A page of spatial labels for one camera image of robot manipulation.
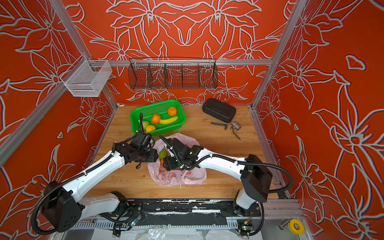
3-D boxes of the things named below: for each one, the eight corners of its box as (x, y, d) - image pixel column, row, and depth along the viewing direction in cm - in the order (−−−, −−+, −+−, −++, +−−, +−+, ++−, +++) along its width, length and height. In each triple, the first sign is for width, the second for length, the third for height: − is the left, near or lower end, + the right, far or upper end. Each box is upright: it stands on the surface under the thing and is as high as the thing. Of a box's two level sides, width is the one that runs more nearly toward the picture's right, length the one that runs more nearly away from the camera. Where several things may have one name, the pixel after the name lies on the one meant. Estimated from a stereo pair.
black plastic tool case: (200, 110, 119) (200, 105, 114) (209, 101, 126) (210, 96, 121) (227, 125, 108) (228, 120, 104) (236, 115, 115) (237, 110, 111)
